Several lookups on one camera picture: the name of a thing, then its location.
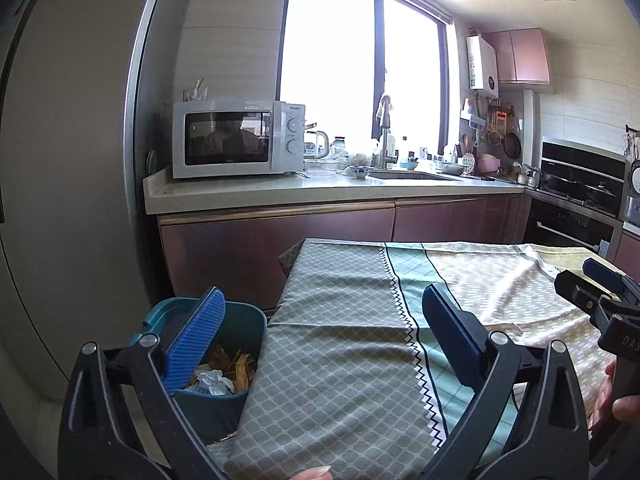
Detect kitchen window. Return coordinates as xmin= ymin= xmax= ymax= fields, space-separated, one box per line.
xmin=277 ymin=0 xmax=461 ymax=157

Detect black wok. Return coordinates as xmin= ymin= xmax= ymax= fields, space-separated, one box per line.
xmin=542 ymin=172 xmax=586 ymax=194

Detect teal trash bin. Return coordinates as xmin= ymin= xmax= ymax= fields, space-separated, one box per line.
xmin=131 ymin=297 xmax=267 ymax=447

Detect pink wall cabinet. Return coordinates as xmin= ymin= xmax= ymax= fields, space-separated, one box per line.
xmin=482 ymin=28 xmax=551 ymax=85

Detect person's right hand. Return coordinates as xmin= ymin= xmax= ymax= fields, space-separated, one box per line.
xmin=590 ymin=360 xmax=640 ymax=432

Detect beige kitchen countertop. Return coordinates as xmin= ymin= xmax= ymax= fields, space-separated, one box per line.
xmin=143 ymin=165 xmax=532 ymax=216

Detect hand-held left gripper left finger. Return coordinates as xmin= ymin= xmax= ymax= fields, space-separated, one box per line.
xmin=59 ymin=286 xmax=231 ymax=480

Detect steel kitchen sink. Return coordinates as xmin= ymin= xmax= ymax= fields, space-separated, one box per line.
xmin=369 ymin=170 xmax=464 ymax=182

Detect white round appliance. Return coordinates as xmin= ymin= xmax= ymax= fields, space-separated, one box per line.
xmin=619 ymin=159 xmax=640 ymax=227

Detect white microwave oven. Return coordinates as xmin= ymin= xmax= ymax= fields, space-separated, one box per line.
xmin=172 ymin=100 xmax=307 ymax=180

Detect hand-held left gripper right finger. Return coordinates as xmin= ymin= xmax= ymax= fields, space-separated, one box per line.
xmin=421 ymin=283 xmax=591 ymax=480

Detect clear glass bowl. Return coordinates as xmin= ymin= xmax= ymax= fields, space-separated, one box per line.
xmin=305 ymin=159 xmax=340 ymax=177

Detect white tissue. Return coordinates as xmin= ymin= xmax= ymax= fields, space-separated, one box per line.
xmin=192 ymin=369 xmax=237 ymax=397

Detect white water heater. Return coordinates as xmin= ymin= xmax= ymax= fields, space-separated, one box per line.
xmin=466 ymin=35 xmax=501 ymax=92

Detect grey refrigerator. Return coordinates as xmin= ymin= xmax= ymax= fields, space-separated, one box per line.
xmin=0 ymin=0 xmax=196 ymax=386

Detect pink base cabinets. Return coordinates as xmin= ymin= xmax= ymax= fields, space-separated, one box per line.
xmin=157 ymin=192 xmax=532 ymax=307

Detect patterned green yellow tablecloth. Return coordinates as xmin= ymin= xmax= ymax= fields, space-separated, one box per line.
xmin=207 ymin=237 xmax=621 ymax=480

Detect black built-in oven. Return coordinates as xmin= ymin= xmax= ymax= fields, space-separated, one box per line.
xmin=522 ymin=200 xmax=619 ymax=262

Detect white wall pipe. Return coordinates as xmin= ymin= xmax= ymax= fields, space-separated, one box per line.
xmin=522 ymin=89 xmax=541 ymax=166

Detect steel kitchen faucet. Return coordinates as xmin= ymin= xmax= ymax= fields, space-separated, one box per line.
xmin=375 ymin=94 xmax=401 ymax=170

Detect plastic bag of food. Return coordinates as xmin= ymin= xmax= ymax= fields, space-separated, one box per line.
xmin=347 ymin=139 xmax=379 ymax=166

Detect small orange peel strip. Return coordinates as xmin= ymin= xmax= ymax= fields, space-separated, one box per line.
xmin=234 ymin=353 xmax=257 ymax=391

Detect white plugs on wall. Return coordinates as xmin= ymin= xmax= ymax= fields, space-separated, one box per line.
xmin=182 ymin=77 xmax=210 ymax=104

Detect black lidded pan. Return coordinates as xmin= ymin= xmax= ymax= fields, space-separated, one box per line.
xmin=582 ymin=182 xmax=619 ymax=206

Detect black range hood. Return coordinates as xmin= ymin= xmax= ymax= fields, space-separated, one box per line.
xmin=541 ymin=136 xmax=629 ymax=212

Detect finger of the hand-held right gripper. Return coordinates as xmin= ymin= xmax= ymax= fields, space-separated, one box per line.
xmin=582 ymin=257 xmax=640 ymax=307
xmin=554 ymin=270 xmax=622 ymax=332

